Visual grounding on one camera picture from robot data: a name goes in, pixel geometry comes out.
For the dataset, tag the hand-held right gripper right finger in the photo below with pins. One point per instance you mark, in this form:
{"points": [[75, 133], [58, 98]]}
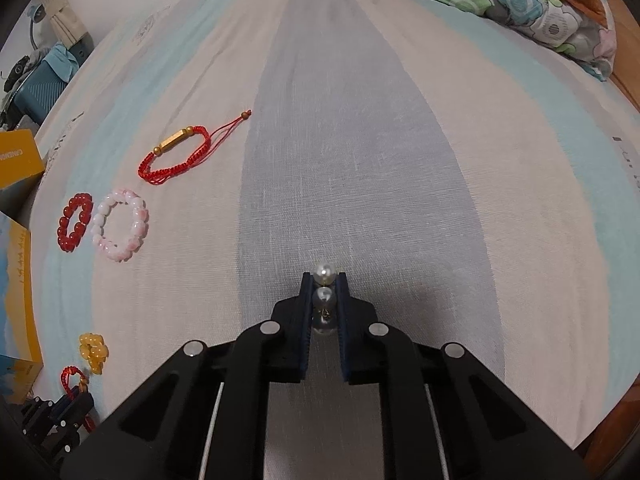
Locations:
{"points": [[343, 310]]}

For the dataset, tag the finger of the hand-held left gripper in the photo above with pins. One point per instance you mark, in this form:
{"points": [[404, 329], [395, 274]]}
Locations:
{"points": [[37, 417], [75, 404]]}

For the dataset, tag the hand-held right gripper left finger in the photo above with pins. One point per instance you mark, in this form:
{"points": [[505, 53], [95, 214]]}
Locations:
{"points": [[305, 310]]}

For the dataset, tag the yellow and blue flat box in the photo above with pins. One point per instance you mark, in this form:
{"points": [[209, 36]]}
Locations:
{"points": [[17, 290]]}

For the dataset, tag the striped bed sheet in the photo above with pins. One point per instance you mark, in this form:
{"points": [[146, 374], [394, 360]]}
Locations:
{"points": [[350, 160]]}

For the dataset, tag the yellow cardboard box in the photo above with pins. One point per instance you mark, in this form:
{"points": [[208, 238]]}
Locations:
{"points": [[17, 160]]}

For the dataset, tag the blue suitcase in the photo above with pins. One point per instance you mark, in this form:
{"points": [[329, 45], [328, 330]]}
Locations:
{"points": [[37, 95]]}

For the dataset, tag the teal cloth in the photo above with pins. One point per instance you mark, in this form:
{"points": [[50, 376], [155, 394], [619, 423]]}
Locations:
{"points": [[62, 60]]}

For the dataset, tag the floral pillow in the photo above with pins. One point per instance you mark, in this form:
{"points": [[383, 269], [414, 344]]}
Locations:
{"points": [[525, 5]]}

